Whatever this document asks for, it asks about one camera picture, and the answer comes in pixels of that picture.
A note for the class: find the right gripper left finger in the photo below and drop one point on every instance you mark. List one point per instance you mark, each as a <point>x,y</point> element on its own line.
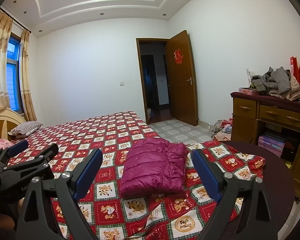
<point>37,219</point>

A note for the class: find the magenta puffer jacket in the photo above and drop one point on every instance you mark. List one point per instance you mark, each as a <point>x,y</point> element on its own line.
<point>153,165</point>

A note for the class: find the clothes pile on floor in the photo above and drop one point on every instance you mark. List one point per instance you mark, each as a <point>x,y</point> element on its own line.
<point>222,130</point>

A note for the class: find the grey clothes pile on dresser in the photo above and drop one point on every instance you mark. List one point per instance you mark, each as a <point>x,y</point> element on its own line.
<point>279,83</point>

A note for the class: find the striped grey pillow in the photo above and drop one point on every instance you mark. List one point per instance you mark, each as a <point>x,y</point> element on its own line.
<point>25,130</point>

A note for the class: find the dark round chair seat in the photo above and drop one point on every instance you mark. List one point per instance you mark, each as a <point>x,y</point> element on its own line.
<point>277,178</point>

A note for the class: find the beige wooden headboard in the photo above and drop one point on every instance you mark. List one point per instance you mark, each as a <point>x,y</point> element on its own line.
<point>9,119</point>

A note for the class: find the red patterned bedspread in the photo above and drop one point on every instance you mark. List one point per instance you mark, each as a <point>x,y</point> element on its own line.
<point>155,216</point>

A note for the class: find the beige right curtain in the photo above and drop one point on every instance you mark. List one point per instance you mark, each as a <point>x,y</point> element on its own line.
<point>24,77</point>

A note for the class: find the pink box in dresser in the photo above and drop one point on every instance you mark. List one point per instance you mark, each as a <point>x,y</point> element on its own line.
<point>273,145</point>

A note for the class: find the brown wooden dresser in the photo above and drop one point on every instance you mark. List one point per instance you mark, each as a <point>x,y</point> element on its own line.
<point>256,115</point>

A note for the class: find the blue window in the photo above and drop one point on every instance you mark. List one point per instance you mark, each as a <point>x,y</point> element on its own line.
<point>12,74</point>

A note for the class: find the brown wooden door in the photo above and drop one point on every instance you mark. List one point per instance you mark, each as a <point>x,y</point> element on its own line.
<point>183,96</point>

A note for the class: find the red door decoration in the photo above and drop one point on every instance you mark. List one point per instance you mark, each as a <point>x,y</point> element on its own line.
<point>178,57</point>

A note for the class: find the dark door frame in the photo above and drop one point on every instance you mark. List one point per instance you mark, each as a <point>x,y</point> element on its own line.
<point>154,79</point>

